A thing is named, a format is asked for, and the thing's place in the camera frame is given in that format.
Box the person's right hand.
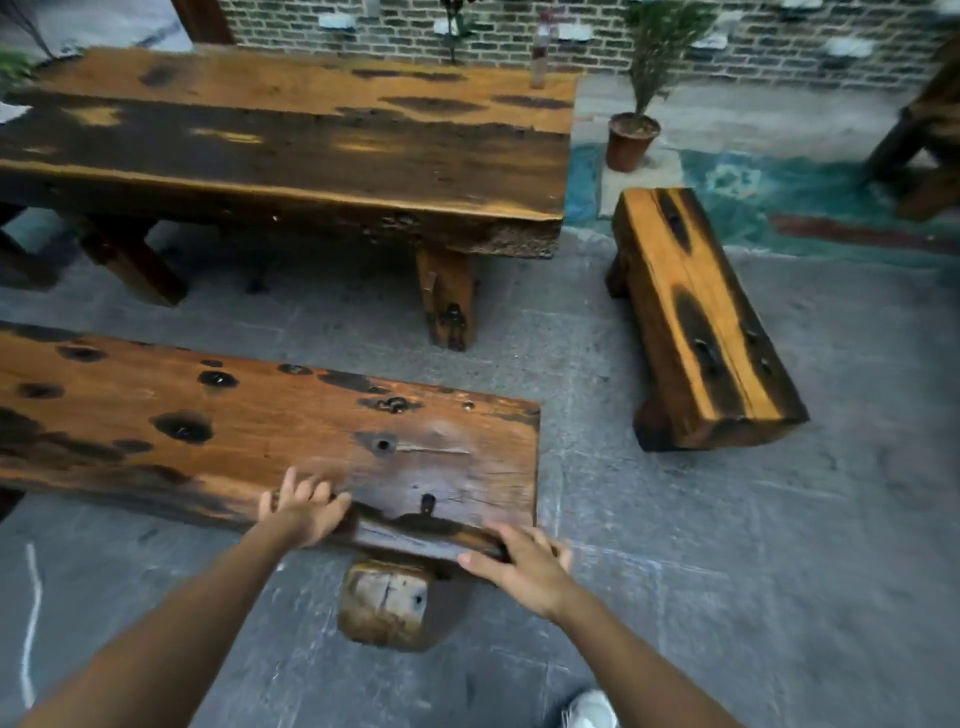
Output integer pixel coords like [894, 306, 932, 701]
[456, 522, 579, 624]

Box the person's left hand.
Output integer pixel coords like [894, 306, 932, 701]
[257, 466, 353, 550]

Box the long wooden bench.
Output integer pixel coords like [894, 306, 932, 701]
[0, 321, 543, 654]

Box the person's left forearm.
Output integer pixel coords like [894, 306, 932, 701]
[18, 521, 318, 728]

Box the person's right forearm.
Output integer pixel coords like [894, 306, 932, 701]
[549, 588, 745, 728]

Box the white shoe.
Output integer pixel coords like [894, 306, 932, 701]
[561, 689, 621, 728]

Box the short wooden bench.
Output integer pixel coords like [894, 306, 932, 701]
[604, 186, 811, 453]

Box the large wooden slab table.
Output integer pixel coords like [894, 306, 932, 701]
[0, 43, 583, 354]

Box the green plant in terracotta pot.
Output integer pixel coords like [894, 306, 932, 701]
[604, 0, 715, 175]

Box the teal patterned floor mat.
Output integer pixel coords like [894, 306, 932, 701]
[562, 142, 960, 260]

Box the slender dark-leaved plant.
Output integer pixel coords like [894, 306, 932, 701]
[438, 0, 475, 66]

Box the clear plastic bottle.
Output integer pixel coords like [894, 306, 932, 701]
[528, 10, 557, 91]

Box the leafy green plant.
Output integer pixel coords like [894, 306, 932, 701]
[0, 46, 37, 95]

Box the dark wooden furniture piece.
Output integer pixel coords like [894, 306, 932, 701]
[861, 36, 960, 223]

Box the dark wooden post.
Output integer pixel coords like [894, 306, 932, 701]
[171, 0, 237, 46]

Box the row of white wall planters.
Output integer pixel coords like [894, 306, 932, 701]
[316, 0, 879, 61]

